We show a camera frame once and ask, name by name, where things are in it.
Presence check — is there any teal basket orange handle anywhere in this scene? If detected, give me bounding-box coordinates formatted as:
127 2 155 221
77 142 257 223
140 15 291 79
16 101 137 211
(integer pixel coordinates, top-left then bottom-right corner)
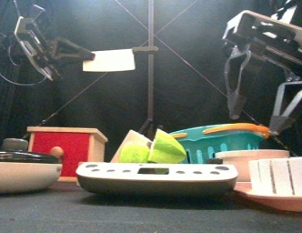
168 122 272 165

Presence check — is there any white round cup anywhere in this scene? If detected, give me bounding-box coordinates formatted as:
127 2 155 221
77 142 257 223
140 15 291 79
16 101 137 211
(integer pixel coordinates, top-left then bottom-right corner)
213 148 292 183

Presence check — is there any green lime wedge toy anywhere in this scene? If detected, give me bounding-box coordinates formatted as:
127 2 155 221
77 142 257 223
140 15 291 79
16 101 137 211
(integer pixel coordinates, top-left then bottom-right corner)
147 128 187 165
116 141 151 164

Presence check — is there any black pot lid grey knob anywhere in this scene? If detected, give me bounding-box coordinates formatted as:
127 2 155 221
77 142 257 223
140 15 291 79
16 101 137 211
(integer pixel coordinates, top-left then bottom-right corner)
0 137 61 165

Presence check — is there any grey vertical frame pole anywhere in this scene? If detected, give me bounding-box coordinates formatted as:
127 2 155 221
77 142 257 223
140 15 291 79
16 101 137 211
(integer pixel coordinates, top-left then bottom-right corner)
139 0 164 138

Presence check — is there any red wooden box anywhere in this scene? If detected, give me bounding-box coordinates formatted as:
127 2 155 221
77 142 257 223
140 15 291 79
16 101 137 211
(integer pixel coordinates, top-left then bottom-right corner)
25 126 109 183

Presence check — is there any pink plate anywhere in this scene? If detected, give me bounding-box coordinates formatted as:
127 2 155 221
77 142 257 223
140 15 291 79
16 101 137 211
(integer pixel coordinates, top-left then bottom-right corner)
232 181 302 213

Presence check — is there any white toy cleaver grey handle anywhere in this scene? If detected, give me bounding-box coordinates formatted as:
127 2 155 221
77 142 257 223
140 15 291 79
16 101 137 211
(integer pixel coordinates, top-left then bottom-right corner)
81 46 159 74

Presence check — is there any thin diagonal brace wire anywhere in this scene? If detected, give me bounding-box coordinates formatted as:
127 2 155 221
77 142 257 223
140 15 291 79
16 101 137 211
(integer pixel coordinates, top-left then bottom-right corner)
113 0 298 157
37 0 199 126

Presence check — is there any black looped cable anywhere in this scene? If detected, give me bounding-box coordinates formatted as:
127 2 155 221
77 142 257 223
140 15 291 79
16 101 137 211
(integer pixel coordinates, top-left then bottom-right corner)
0 45 49 87

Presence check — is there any white toy kitchen scale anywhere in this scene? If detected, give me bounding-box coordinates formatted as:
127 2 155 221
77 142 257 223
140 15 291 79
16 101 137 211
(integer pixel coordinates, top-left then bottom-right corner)
75 161 240 198

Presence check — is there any white pot with wooden handle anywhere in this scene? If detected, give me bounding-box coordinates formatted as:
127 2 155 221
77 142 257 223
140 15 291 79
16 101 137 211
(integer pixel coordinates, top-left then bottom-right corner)
0 146 65 196

